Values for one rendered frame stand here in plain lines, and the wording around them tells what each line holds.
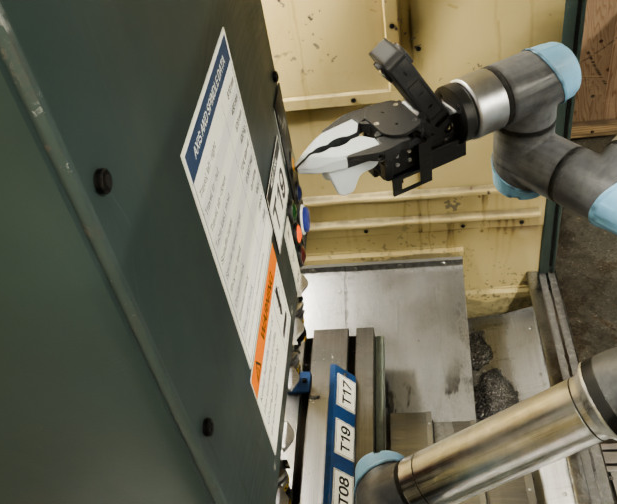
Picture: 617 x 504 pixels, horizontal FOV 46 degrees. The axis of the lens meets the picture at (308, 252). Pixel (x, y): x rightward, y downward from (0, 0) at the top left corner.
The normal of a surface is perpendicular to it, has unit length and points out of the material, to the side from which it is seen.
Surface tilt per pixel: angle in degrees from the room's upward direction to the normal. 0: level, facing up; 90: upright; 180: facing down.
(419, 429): 7
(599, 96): 90
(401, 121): 0
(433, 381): 24
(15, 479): 90
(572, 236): 0
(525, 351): 17
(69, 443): 90
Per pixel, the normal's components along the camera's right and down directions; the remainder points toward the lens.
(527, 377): -0.44, -0.67
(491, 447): -0.62, -0.18
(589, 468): -0.14, -0.72
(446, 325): -0.16, -0.38
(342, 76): -0.07, 0.69
